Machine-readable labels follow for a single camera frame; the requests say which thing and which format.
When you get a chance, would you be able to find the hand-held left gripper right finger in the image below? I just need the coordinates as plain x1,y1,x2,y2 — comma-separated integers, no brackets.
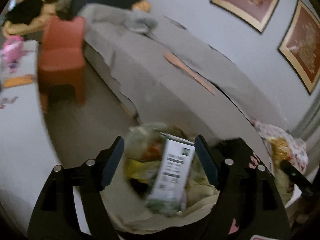
194,134,292,240

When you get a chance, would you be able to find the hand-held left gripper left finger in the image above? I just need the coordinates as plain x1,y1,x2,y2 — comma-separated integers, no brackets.
27,136,125,240

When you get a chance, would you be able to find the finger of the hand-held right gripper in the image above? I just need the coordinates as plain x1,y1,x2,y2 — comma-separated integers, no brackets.
280,160,314,197

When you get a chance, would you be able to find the white and green carton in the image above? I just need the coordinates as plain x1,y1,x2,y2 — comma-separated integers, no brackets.
146,132,197,212

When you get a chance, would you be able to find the orange snack bag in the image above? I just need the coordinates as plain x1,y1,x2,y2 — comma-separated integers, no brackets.
142,142,164,160

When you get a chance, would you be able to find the trash bin with yellow bag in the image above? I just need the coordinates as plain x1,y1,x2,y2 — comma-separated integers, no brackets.
107,122,225,233

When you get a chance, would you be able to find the pink floral blanket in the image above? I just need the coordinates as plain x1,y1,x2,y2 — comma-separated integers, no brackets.
250,119,309,175

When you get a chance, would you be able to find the black and pink tablecloth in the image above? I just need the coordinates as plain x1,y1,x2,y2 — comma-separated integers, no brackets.
214,137,275,240

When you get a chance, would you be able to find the grey covered sofa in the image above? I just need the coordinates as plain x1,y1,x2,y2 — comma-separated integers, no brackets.
77,4,290,145

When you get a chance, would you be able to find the white low table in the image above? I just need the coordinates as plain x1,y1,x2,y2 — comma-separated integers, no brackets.
0,40,83,230

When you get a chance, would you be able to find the orange child chair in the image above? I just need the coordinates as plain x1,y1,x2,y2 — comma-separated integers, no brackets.
37,15,87,113

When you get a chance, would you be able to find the small orange tool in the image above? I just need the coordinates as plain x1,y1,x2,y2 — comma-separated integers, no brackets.
4,74,35,88

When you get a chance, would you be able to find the wide red framed painting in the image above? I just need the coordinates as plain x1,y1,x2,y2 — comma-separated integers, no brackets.
277,0,320,95

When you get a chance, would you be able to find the pink toy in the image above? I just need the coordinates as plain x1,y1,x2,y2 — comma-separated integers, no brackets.
1,36,25,73

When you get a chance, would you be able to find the yellow plush toy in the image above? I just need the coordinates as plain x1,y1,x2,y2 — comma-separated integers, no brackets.
132,1,152,13

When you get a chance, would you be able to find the red framed calligraphy painting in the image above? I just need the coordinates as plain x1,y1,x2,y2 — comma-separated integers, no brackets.
210,0,284,34

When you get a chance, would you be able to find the yellow beanbag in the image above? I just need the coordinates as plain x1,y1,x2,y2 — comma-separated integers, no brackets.
2,0,58,37

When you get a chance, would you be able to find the black clothing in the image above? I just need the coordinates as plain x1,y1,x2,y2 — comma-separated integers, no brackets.
5,0,45,25

